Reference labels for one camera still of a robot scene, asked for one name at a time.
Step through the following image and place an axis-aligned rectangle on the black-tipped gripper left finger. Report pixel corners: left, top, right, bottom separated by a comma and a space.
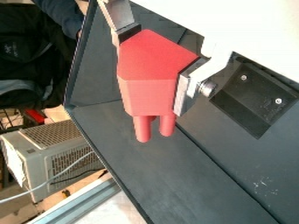
97, 0, 141, 47

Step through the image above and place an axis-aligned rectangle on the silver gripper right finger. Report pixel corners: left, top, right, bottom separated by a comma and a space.
172, 43, 234, 117

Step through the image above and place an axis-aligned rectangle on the red three prong object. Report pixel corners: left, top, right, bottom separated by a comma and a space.
116, 30, 198, 143

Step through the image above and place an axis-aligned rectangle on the black curved fixture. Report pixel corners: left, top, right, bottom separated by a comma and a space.
209, 56, 299, 139

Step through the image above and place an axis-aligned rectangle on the grey perforated metal box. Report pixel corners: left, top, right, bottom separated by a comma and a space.
0, 120, 104, 203

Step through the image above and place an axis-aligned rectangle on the grey cable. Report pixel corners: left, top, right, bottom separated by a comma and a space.
0, 150, 97, 205

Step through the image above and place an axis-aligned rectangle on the aluminium rail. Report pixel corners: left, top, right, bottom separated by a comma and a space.
26, 178, 120, 224

